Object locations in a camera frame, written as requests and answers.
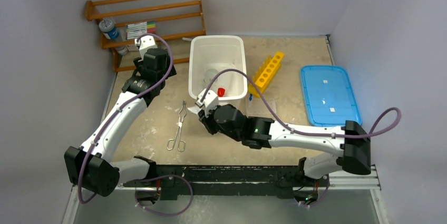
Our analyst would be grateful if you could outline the small plastic zip bag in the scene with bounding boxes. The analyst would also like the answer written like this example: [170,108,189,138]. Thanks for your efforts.
[188,106,201,115]

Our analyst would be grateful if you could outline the clear well plate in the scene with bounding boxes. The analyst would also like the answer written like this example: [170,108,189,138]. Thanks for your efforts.
[246,98,273,118]

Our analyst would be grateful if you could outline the small clear capped bottle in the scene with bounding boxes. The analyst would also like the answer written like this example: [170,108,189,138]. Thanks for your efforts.
[115,46,129,56]

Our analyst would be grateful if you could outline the metal crucible tongs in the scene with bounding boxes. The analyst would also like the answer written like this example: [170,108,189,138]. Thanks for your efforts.
[167,100,187,152]

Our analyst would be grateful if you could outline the wooden shelf rack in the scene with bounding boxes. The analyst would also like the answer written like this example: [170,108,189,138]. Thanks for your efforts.
[84,0,207,73]

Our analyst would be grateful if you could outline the red cap wash bottle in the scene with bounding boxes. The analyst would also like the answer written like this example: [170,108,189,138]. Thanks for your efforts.
[215,72,233,98]

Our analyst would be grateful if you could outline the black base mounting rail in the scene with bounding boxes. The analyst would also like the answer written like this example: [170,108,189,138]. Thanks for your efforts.
[72,161,381,202]

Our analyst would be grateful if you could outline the blue label round container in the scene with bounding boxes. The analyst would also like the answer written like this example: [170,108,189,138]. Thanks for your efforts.
[98,18,120,40]

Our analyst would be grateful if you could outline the small glass jar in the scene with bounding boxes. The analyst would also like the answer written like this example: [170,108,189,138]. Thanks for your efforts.
[202,79,211,89]

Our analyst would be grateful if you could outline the white plastic bin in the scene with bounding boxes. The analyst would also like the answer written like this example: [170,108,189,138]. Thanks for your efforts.
[188,35,248,102]

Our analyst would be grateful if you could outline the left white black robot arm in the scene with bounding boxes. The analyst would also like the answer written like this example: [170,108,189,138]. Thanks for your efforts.
[64,48,176,203]

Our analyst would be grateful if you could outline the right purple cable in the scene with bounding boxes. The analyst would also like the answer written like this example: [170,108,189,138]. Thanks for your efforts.
[199,69,402,209]

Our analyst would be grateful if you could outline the yellow test tube rack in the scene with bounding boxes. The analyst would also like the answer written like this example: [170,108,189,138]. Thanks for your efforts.
[251,51,285,93]

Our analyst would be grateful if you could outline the blue plastic lid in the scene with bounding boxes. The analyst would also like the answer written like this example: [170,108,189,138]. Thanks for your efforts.
[300,65,362,127]

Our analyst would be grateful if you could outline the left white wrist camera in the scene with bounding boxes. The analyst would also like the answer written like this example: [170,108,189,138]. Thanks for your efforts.
[134,34,158,59]

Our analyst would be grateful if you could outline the clear watch glass dish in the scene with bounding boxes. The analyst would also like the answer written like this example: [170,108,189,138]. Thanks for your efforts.
[203,68,219,82]

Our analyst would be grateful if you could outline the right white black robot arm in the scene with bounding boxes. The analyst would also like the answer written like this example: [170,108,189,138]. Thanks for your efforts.
[197,104,371,186]

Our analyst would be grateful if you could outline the coloured marker pen set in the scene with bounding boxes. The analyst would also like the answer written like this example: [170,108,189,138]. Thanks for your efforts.
[125,21,156,40]

